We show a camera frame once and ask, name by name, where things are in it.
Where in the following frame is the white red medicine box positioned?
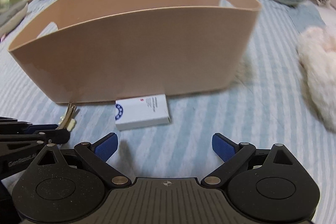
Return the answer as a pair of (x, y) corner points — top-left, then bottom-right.
(114, 94), (170, 131)

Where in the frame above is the striped light blue bedsheet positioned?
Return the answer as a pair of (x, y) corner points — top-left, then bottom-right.
(1, 0), (335, 223)

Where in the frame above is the beige plastic storage basket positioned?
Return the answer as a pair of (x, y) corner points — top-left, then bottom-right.
(8, 0), (261, 103)

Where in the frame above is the white fluffy plush toy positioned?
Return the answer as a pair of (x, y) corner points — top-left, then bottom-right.
(297, 27), (335, 132)

